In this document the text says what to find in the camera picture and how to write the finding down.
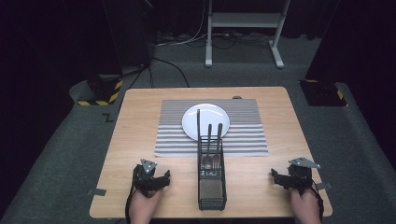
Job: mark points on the person's left hand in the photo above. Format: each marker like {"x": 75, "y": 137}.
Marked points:
{"x": 143, "y": 205}

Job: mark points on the person's right hand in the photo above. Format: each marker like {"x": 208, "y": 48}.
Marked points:
{"x": 305, "y": 205}

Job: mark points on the grey striped placemat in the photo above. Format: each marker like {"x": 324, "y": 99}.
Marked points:
{"x": 249, "y": 137}

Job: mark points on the grey tape piece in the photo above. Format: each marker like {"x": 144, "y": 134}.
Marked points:
{"x": 325, "y": 186}
{"x": 97, "y": 192}

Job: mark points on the white metal stand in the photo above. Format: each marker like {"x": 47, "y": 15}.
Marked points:
{"x": 246, "y": 20}

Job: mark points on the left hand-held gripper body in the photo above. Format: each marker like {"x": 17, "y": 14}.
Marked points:
{"x": 144, "y": 182}

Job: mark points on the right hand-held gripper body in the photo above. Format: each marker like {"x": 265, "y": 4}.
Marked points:
{"x": 300, "y": 177}

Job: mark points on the black stand with hazard stripes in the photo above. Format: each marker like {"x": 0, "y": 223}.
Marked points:
{"x": 322, "y": 93}
{"x": 102, "y": 91}

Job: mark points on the white round plate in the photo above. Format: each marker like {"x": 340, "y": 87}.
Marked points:
{"x": 199, "y": 119}

